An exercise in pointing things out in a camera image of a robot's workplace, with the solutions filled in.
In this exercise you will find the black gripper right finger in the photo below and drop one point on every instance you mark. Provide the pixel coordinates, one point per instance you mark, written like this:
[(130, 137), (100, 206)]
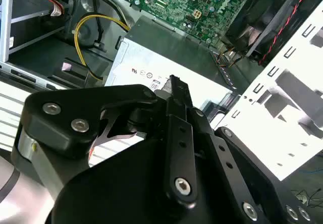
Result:
[(227, 158)]

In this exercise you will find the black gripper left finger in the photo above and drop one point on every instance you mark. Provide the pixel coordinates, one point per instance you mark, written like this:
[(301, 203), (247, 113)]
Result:
[(75, 103)]

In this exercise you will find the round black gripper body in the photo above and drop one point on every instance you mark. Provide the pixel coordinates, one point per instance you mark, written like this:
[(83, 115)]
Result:
[(113, 191)]

